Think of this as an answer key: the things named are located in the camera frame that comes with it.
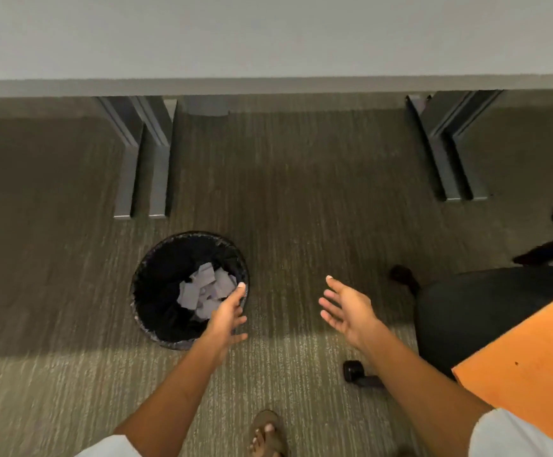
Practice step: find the person's right hand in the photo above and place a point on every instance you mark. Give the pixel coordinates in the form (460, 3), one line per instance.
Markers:
(355, 314)

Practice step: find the person's left hand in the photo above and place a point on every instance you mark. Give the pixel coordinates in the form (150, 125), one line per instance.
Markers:
(221, 323)

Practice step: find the person's left thumb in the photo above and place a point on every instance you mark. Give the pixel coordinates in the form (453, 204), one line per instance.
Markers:
(234, 297)

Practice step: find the person's right thumb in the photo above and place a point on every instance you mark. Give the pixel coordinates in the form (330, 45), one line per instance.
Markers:
(341, 286)

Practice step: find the person's right forearm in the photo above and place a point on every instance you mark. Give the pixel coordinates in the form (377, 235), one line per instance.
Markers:
(419, 390)

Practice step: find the person's left forearm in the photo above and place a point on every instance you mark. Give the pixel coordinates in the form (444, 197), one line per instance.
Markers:
(176, 390)

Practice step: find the pile of grey paper scraps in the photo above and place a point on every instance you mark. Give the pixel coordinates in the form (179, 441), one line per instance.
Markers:
(200, 292)

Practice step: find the black chair caster wheel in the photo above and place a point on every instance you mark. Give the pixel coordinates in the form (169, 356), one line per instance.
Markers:
(402, 276)
(355, 371)

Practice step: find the black round waste bin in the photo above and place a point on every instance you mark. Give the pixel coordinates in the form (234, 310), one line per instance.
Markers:
(159, 299)

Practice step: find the black office chair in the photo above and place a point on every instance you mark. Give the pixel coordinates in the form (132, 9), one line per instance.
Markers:
(471, 309)

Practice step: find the grey metal table leg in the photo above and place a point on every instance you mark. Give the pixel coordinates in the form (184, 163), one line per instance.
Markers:
(126, 176)
(440, 156)
(469, 156)
(159, 176)

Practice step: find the person's foot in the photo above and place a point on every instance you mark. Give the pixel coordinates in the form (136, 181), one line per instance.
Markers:
(263, 440)

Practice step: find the brown sandal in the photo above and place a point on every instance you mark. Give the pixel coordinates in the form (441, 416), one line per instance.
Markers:
(280, 437)

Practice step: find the white left shirt sleeve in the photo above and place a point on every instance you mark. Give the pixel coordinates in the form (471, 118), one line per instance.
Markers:
(109, 448)

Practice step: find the white shirt sleeve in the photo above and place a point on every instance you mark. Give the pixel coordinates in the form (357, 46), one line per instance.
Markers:
(514, 437)
(109, 448)

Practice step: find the orange paper folder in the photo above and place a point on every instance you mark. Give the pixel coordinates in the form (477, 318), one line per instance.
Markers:
(533, 366)

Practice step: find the white right shirt sleeve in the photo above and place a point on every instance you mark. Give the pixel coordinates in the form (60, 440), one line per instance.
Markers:
(514, 437)

